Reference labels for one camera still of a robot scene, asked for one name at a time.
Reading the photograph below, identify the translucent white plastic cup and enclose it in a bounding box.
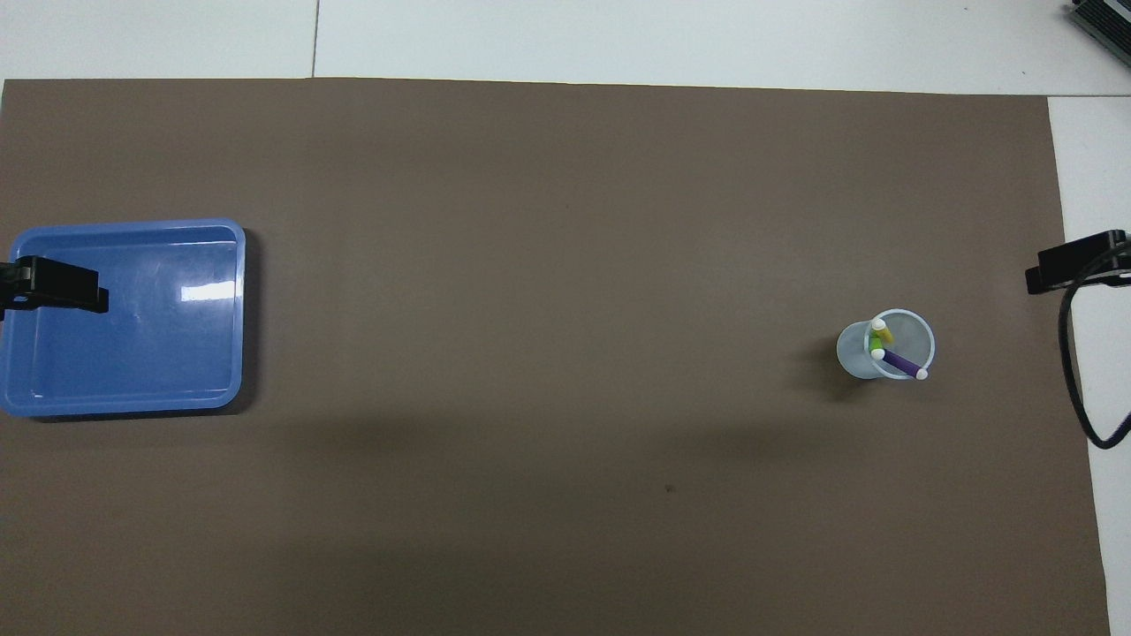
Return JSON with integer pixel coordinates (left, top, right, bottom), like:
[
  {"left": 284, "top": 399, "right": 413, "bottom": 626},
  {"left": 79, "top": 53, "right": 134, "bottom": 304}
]
[{"left": 836, "top": 308, "right": 937, "bottom": 382}]

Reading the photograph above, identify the large brown table mat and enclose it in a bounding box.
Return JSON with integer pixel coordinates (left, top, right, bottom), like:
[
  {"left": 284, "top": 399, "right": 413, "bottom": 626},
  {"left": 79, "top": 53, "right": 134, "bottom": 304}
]
[{"left": 0, "top": 78, "right": 1112, "bottom": 636}]

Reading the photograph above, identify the blue plastic tray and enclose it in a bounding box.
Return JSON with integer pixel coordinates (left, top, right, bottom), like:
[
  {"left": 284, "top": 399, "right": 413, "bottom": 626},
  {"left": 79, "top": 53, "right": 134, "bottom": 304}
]
[{"left": 0, "top": 218, "right": 247, "bottom": 419}]

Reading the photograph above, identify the grey ribbed device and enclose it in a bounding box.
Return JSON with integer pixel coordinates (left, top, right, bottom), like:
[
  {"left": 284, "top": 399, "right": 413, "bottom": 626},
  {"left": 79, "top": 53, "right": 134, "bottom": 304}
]
[{"left": 1065, "top": 0, "right": 1131, "bottom": 47}]

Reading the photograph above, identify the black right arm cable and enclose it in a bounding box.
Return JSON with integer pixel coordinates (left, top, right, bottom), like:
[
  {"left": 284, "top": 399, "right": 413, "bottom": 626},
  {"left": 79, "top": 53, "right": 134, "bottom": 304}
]
[{"left": 1058, "top": 252, "right": 1131, "bottom": 451}]

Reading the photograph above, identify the purple highlighter pen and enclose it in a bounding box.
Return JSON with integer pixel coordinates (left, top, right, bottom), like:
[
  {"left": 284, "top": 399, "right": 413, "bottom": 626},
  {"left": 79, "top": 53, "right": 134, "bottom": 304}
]
[{"left": 870, "top": 348, "right": 930, "bottom": 382}]

